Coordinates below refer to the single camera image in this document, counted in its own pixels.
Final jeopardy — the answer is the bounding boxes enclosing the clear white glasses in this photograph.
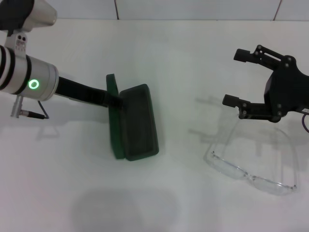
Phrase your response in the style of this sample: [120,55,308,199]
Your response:
[202,118,300,196]

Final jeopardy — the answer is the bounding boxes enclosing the right gripper cable with plugs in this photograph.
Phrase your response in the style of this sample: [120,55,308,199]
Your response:
[301,113,309,134]

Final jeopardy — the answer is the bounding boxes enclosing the gripper cable with plugs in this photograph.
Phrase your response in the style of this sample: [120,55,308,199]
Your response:
[10,96,51,121]
[301,113,309,134]

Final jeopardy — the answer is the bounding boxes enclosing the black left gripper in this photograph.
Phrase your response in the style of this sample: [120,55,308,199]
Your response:
[56,76,124,110]

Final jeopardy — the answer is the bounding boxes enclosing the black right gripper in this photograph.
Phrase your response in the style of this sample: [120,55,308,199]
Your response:
[221,44,309,124]

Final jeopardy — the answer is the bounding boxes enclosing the left gripper cable with plugs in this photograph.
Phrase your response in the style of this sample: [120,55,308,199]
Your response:
[10,96,51,121]

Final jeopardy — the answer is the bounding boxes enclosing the green glasses case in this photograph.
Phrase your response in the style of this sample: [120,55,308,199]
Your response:
[105,73,160,162]

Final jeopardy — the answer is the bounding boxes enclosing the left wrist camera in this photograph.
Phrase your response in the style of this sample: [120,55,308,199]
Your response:
[0,0,58,58]

